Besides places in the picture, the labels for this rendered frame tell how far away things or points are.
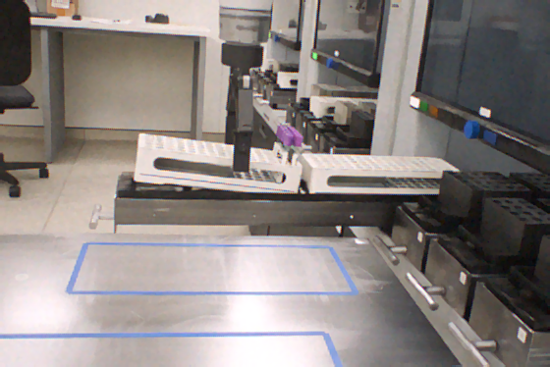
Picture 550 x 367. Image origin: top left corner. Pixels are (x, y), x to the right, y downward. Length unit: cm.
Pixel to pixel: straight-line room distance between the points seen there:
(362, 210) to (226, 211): 26
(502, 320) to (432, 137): 57
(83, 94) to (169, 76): 63
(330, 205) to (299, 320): 47
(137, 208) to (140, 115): 361
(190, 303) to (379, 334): 21
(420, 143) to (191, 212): 51
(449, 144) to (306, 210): 38
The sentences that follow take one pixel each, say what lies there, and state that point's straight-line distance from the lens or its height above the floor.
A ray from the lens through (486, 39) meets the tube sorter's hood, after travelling 105.
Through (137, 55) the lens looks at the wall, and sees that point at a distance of 461.
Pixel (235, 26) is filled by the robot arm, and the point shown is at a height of 110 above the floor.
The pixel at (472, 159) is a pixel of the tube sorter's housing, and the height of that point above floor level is 86.
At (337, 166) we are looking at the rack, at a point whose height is 86.
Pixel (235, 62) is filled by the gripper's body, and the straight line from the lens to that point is 106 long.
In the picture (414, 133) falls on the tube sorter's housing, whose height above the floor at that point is 91.
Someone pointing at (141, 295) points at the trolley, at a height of 82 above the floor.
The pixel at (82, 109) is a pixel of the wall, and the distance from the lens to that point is 470.
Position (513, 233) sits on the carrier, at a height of 86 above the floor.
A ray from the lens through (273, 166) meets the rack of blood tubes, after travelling 109.
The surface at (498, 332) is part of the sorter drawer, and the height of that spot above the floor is 77.
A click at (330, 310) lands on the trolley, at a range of 72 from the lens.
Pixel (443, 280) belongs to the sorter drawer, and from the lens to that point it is 98.
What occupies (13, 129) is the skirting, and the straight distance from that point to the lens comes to 481.
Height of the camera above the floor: 116
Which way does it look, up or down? 18 degrees down
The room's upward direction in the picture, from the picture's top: 5 degrees clockwise
